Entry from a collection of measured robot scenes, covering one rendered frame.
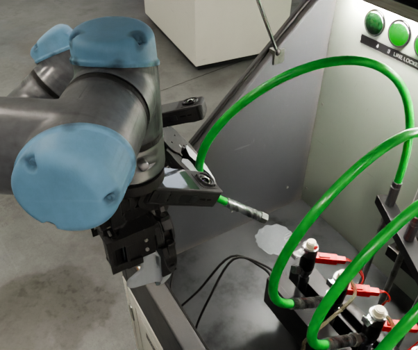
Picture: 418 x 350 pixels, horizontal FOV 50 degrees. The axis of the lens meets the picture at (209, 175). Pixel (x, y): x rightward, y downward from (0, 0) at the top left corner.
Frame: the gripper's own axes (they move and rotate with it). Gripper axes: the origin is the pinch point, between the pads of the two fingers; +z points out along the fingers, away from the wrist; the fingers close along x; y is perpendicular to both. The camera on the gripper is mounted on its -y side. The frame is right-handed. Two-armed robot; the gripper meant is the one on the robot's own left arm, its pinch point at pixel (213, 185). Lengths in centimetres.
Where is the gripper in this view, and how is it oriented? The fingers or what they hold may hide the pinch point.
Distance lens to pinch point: 77.2
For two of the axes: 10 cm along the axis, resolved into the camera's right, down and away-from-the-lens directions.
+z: 6.8, 6.8, 2.9
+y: -7.3, 5.8, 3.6
